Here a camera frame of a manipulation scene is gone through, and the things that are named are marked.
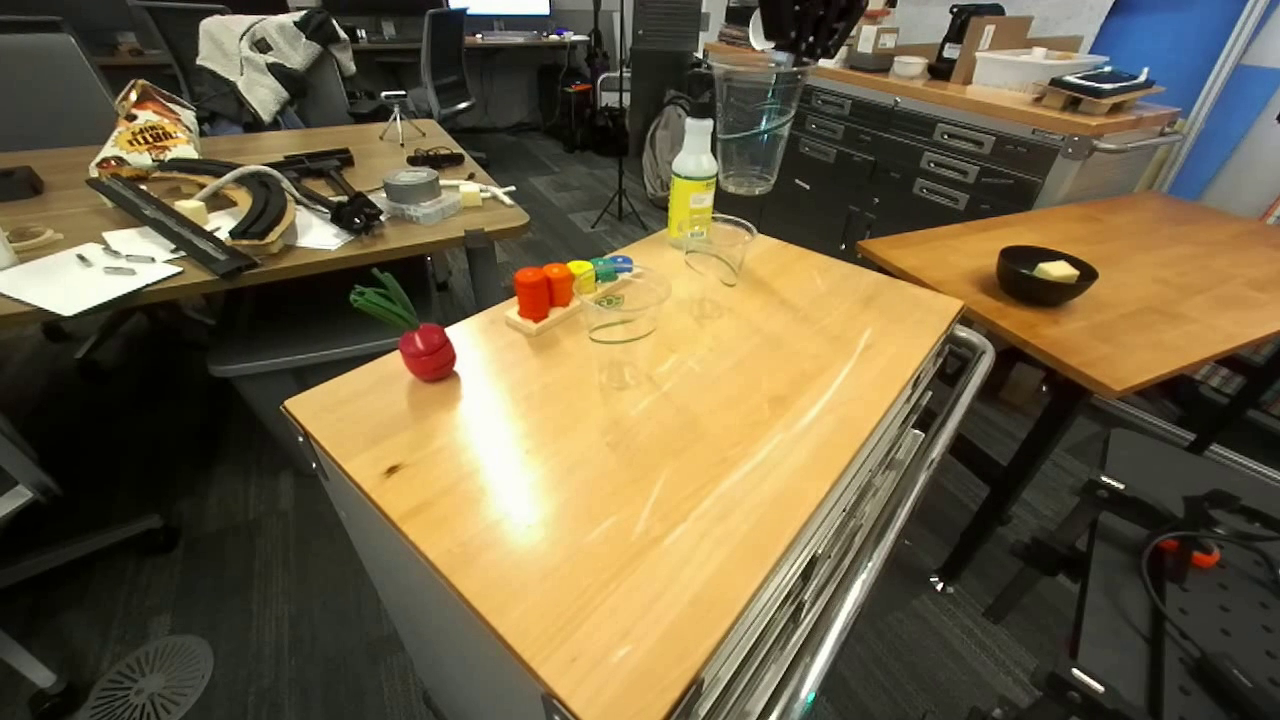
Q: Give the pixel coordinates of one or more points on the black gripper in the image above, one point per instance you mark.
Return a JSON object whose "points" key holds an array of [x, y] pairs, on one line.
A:
{"points": [[813, 26]]}

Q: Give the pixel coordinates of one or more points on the clear glass cup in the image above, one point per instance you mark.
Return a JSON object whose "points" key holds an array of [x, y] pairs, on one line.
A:
{"points": [[624, 307], [763, 133]]}

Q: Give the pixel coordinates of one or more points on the gray drawer cabinet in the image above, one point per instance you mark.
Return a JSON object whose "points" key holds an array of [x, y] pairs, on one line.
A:
{"points": [[932, 163]]}

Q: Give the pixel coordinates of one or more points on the spray bottle with yellow liquid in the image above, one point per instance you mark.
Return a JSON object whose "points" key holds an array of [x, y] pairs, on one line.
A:
{"points": [[690, 185]]}

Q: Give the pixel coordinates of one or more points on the black tripod stand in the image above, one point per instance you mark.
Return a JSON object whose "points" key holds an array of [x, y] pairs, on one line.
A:
{"points": [[620, 133]]}

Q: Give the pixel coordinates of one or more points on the clear plastic cup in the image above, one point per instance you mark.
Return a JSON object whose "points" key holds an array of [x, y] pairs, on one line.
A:
{"points": [[722, 249]]}

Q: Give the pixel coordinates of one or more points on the blue cylinder block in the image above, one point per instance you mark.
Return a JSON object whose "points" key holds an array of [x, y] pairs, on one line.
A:
{"points": [[620, 265]]}

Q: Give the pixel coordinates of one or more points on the green cylinder block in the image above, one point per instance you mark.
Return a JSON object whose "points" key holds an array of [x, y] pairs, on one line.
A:
{"points": [[601, 271]]}

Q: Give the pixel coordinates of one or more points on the black bowl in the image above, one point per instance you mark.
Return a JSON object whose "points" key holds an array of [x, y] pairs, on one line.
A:
{"points": [[1045, 278]]}

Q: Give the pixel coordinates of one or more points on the yellow food piece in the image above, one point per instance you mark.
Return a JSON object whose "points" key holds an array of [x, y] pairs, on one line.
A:
{"points": [[1058, 271]]}

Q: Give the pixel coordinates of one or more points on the orange cylinder block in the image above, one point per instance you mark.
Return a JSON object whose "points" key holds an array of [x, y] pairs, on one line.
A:
{"points": [[556, 284]]}

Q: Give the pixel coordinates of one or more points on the red cylinder block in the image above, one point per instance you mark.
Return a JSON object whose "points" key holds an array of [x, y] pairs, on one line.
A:
{"points": [[531, 293]]}

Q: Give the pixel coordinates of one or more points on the flat black remote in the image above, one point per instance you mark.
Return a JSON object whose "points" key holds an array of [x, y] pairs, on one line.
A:
{"points": [[436, 157]]}

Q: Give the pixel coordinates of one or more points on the wooden side table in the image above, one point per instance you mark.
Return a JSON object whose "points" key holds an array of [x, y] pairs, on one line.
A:
{"points": [[1147, 293]]}

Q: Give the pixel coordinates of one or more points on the gray tape roll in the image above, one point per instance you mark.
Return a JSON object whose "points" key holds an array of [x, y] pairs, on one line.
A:
{"points": [[416, 188]]}

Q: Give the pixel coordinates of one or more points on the wooden office table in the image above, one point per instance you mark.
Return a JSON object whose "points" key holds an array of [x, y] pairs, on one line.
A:
{"points": [[361, 245]]}

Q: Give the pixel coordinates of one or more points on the red toy radish green leaves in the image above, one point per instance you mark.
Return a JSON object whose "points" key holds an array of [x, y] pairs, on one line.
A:
{"points": [[425, 355]]}

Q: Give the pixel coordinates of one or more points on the white jacket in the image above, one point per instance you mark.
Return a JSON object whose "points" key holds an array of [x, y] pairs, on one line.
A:
{"points": [[267, 53]]}

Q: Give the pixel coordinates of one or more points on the snack chips bag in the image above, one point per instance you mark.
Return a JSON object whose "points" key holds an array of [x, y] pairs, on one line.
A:
{"points": [[145, 133]]}

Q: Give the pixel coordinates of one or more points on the metal rolling tool cabinet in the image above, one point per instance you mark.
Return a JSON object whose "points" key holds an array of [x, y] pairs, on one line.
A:
{"points": [[401, 603]]}

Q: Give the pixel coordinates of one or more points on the white paper sheets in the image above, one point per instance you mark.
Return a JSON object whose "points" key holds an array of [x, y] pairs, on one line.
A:
{"points": [[83, 275]]}

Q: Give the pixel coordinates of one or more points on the white floor fan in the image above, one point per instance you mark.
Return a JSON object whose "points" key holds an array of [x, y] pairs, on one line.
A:
{"points": [[145, 683]]}

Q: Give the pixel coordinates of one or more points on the long black rail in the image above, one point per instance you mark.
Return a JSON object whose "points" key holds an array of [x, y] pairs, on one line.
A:
{"points": [[174, 224]]}

